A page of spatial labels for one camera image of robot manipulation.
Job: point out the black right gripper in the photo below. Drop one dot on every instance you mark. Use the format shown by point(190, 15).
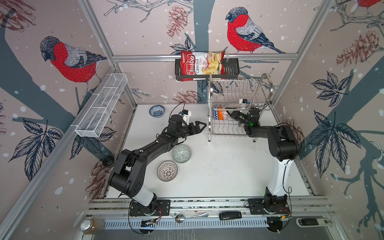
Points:
point(234, 114)

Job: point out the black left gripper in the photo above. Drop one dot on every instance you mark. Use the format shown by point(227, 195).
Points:
point(197, 131)

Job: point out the stainless steel dish rack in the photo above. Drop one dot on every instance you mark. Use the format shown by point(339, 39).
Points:
point(233, 104)

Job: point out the orange plastic bowl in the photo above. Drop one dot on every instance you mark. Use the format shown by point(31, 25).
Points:
point(220, 110)

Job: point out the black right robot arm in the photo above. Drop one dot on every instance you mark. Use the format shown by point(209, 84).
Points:
point(282, 145)

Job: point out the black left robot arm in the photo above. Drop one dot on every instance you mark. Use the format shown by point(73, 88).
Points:
point(129, 171)

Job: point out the blue floral white bowl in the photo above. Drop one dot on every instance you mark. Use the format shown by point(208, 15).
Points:
point(157, 111)

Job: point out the brown white patterned bowl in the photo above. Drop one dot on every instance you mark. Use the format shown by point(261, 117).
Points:
point(167, 171)

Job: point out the red cassava chips bag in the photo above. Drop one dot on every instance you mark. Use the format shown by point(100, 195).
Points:
point(201, 63)

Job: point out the black remote device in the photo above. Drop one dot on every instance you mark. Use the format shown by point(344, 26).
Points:
point(230, 215)

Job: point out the metal spoon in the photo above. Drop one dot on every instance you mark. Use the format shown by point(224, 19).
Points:
point(180, 218)

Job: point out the black round knob bottle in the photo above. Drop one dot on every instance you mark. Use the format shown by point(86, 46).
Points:
point(108, 161)

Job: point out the glass jar with silver lid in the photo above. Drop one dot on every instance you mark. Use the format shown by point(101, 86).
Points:
point(92, 226)

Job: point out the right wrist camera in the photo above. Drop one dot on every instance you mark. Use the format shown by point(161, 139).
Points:
point(243, 103)

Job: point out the black wire shelf basket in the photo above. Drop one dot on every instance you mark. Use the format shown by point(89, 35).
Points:
point(230, 66)

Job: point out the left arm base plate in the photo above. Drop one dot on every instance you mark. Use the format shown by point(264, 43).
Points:
point(161, 208)

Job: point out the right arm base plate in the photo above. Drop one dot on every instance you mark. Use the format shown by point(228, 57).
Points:
point(260, 206)

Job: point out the white wire mesh basket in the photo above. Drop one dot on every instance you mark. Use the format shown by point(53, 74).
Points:
point(100, 110)

